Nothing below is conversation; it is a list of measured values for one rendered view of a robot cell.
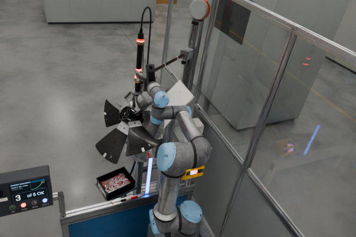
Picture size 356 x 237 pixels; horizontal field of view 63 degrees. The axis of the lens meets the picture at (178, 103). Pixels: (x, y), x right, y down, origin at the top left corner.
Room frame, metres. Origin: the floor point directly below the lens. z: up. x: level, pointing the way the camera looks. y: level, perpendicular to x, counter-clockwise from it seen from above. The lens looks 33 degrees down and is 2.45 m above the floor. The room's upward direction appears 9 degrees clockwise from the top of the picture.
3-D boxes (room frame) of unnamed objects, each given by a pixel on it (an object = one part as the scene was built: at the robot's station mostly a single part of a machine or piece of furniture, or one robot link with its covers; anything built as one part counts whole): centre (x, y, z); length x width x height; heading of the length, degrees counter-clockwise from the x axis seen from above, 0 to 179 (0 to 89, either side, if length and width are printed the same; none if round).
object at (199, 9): (2.25, -0.05, 1.88); 0.17 x 0.15 x 0.16; 28
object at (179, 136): (1.97, -0.16, 0.85); 0.36 x 0.24 x 0.03; 28
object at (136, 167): (1.78, 0.25, 0.46); 0.09 x 0.04 x 0.91; 28
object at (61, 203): (1.05, 0.58, 0.96); 0.03 x 0.03 x 0.20; 28
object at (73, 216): (1.25, 0.20, 0.82); 0.90 x 0.04 x 0.08; 118
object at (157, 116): (1.29, 0.08, 1.55); 0.11 x 0.08 x 0.11; 109
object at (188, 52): (2.17, -0.01, 1.54); 0.10 x 0.07 x 0.08; 153
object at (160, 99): (1.29, 0.10, 1.64); 0.11 x 0.08 x 0.09; 27
